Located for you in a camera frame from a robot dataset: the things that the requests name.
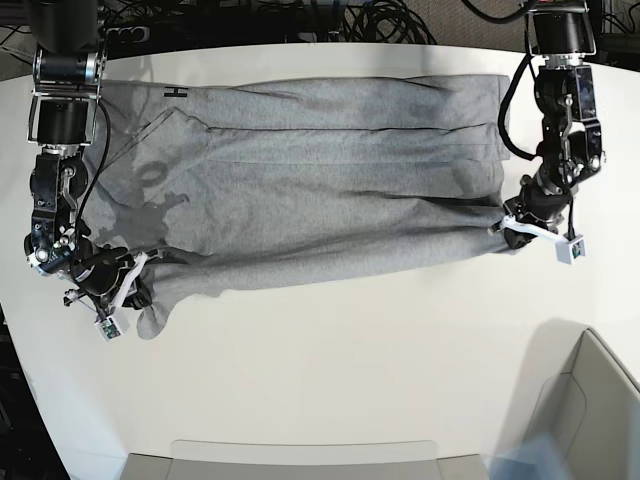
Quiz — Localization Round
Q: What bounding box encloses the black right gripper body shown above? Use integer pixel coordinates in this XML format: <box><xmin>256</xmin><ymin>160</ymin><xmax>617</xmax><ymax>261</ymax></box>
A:
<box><xmin>63</xmin><ymin>244</ymin><xmax>145</xmax><ymax>313</ymax></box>

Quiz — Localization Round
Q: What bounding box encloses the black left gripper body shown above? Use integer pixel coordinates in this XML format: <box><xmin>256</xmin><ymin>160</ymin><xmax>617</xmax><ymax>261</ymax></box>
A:
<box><xmin>503</xmin><ymin>172</ymin><xmax>573</xmax><ymax>233</ymax></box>

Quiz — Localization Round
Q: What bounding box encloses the grey T-shirt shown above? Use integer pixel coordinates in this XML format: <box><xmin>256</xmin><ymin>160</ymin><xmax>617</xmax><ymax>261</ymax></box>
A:
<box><xmin>83</xmin><ymin>74</ymin><xmax>509</xmax><ymax>340</ymax></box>

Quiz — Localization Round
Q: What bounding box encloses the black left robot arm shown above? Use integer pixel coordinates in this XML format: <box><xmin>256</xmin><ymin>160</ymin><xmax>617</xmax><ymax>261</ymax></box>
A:
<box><xmin>491</xmin><ymin>1</ymin><xmax>605</xmax><ymax>258</ymax></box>

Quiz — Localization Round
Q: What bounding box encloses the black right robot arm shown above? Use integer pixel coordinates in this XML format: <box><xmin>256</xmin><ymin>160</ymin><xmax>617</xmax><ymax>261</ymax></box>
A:
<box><xmin>24</xmin><ymin>1</ymin><xmax>151</xmax><ymax>320</ymax></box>

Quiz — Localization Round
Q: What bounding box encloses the beige bin at right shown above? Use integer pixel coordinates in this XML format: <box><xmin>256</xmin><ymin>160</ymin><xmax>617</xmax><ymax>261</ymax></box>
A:
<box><xmin>526</xmin><ymin>329</ymin><xmax>639</xmax><ymax>479</ymax></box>

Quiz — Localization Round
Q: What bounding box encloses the beige tray at bottom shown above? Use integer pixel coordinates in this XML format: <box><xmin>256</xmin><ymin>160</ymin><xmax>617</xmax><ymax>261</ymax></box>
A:
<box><xmin>121</xmin><ymin>440</ymin><xmax>489</xmax><ymax>479</ymax></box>

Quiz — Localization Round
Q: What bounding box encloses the blue blurred object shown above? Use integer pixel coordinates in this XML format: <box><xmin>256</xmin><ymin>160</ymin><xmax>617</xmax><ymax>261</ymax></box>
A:
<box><xmin>488</xmin><ymin>435</ymin><xmax>571</xmax><ymax>480</ymax></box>

